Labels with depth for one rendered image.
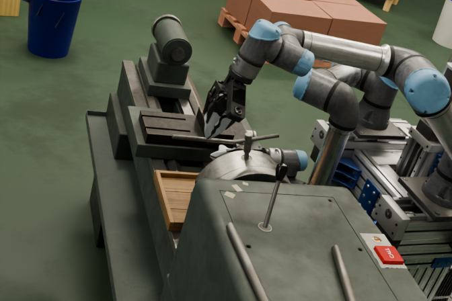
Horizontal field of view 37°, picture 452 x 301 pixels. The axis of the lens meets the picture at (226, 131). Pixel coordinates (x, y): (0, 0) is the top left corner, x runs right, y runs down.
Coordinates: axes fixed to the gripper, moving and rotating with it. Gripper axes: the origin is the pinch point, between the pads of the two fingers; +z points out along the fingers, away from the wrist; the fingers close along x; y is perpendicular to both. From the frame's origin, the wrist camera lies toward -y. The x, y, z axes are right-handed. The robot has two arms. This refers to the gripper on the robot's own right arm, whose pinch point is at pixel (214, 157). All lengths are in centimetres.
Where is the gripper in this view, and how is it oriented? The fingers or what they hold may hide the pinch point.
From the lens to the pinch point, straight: 228.3
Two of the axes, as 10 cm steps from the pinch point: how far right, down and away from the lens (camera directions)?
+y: -2.5, -5.3, 8.1
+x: 2.5, -8.5, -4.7
